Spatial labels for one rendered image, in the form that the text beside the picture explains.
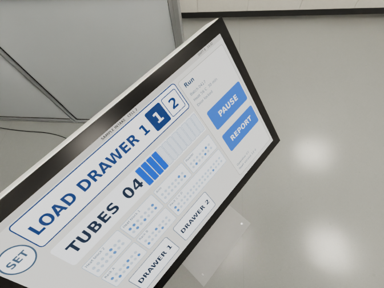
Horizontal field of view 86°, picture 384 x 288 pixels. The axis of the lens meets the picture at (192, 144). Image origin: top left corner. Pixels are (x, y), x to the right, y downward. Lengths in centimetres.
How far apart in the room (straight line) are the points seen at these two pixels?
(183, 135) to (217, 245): 110
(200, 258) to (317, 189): 88
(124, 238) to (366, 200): 159
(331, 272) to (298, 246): 20
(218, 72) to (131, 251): 35
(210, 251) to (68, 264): 109
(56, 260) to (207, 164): 28
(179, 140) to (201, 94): 9
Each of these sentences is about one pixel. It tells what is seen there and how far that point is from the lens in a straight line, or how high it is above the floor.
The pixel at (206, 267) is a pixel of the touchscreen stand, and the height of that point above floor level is 3.
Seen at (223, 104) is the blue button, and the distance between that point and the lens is 41.
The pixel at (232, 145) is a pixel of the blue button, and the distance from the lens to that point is 44.
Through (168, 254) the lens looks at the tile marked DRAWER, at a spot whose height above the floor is 100.
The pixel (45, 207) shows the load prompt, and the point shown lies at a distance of 35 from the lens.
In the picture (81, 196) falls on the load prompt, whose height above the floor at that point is 115.
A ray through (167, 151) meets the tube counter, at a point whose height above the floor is 111.
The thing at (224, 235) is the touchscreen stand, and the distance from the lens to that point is 140.
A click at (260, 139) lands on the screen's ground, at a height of 100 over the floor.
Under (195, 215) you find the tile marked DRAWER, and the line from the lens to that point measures 43.
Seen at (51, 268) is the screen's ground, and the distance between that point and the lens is 39.
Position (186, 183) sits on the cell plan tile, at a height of 106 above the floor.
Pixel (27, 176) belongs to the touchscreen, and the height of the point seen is 120.
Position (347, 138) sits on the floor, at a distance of 190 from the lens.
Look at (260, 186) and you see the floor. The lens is 152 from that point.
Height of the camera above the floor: 143
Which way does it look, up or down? 64 degrees down
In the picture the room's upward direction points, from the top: 10 degrees counter-clockwise
